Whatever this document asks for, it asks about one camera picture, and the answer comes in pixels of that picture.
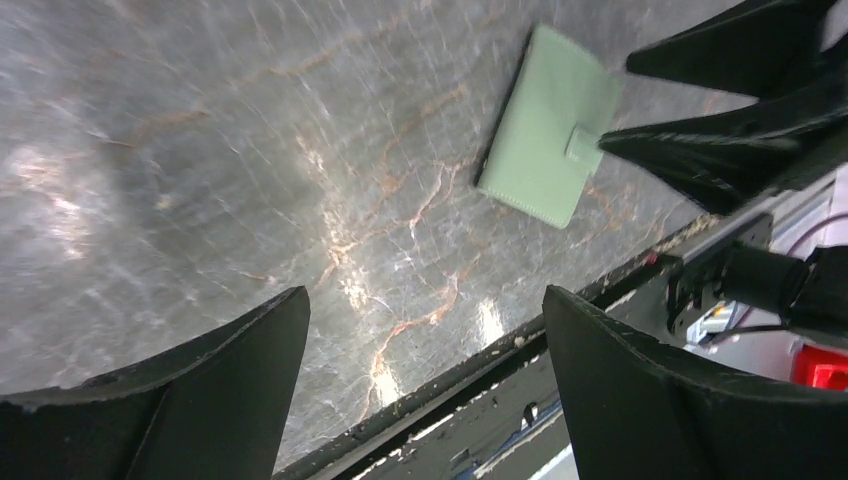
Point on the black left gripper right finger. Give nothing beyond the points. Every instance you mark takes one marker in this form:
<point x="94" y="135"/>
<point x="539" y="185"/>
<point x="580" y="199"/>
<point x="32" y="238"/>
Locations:
<point x="637" y="408"/>

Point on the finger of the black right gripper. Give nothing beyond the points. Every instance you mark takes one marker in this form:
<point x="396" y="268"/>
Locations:
<point x="723" y="161"/>
<point x="763" y="49"/>

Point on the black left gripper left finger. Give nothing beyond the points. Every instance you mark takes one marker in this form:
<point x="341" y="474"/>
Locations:
<point x="214" y="407"/>

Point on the green card holder wallet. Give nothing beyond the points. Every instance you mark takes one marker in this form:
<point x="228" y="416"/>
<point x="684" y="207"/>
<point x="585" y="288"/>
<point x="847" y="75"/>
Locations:
<point x="545" y="145"/>

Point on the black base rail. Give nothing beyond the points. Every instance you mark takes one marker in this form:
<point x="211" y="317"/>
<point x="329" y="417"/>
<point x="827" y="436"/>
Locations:
<point x="705" y="357"/>

